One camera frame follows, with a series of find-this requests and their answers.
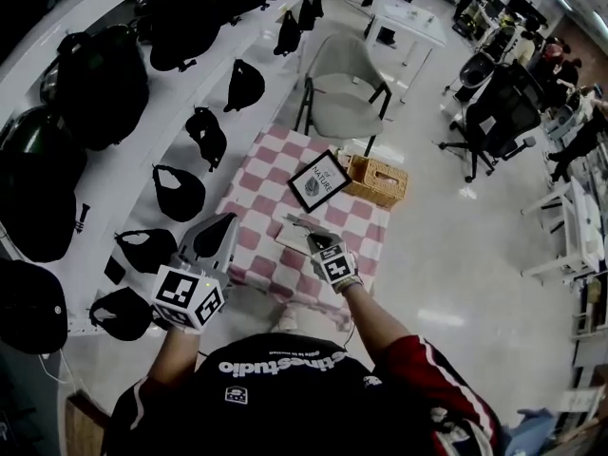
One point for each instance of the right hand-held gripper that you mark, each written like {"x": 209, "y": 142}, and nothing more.
{"x": 338, "y": 269}

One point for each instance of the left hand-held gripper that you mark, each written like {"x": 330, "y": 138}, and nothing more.
{"x": 187, "y": 297}

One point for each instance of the person's right forearm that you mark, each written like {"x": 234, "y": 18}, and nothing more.
{"x": 375, "y": 326}

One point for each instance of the person's left forearm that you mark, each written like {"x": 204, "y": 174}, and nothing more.
{"x": 176, "y": 354}

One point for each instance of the group of black waist bags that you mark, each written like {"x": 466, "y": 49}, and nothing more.
{"x": 178, "y": 197}

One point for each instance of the black framed leaf picture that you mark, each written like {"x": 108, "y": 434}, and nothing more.
{"x": 319, "y": 183}

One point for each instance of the pink white checkered tablecloth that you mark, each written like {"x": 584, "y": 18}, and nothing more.
{"x": 266, "y": 193}

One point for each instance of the wicker tissue box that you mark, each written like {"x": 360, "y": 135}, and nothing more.
{"x": 375, "y": 190}

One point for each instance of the person's white shoe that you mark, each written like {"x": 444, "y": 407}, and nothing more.
{"x": 288, "y": 321}

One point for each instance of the flat black square pad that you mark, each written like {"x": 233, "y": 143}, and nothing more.
{"x": 114, "y": 270}

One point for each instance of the white metal shelf rack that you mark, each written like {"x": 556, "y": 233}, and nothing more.
{"x": 128, "y": 178}

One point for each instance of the grey shell chair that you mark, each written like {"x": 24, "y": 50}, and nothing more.
{"x": 342, "y": 107}

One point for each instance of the person's navy and red jersey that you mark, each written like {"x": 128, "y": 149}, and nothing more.
{"x": 304, "y": 397}

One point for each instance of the group of black backpacks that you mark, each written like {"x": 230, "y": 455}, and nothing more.
{"x": 100, "y": 93}

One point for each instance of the black mesh office chair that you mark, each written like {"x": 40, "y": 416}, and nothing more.
{"x": 503, "y": 112}

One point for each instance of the brown wooden board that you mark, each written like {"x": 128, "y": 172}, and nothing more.
{"x": 85, "y": 425}

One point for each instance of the white rounded floor device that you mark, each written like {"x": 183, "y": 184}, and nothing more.
{"x": 477, "y": 71}

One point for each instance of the white square table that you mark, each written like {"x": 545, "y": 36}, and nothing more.
{"x": 408, "y": 22}

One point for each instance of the white long work table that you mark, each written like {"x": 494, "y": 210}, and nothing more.
{"x": 582, "y": 216}

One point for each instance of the white open shelving unit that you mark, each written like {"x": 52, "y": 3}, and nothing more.
{"x": 591, "y": 330}

